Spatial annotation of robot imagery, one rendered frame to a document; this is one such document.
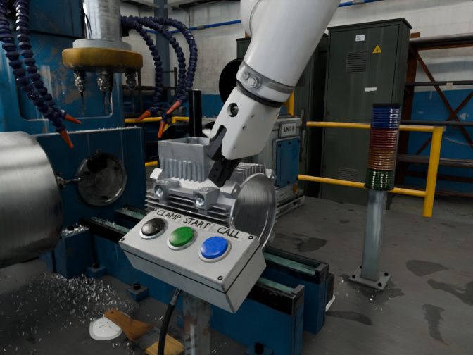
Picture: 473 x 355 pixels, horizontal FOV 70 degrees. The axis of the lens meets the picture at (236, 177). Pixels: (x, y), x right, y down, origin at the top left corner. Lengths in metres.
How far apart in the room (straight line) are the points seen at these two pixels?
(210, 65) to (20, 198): 6.59
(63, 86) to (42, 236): 0.50
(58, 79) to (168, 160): 0.49
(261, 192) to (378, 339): 0.34
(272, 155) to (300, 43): 0.75
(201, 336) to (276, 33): 0.39
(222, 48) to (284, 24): 6.51
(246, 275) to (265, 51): 0.28
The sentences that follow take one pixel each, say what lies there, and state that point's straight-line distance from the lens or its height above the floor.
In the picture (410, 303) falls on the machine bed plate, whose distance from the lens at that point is 0.85.
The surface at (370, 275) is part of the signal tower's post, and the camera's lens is 0.89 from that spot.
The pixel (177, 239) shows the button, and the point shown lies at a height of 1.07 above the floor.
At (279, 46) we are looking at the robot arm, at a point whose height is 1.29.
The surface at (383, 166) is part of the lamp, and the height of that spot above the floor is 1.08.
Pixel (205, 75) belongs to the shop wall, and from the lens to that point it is 7.18.
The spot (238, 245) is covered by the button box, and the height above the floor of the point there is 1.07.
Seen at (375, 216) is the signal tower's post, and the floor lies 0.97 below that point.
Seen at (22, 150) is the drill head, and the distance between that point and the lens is 0.70.
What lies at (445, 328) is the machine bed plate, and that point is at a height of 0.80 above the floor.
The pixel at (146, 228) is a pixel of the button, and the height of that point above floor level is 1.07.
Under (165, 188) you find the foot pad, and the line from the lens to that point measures 0.63.
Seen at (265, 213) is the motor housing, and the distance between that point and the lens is 0.70.
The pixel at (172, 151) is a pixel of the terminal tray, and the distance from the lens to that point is 0.66.
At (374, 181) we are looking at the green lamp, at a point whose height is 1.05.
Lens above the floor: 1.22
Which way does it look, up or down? 13 degrees down
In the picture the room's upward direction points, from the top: straight up
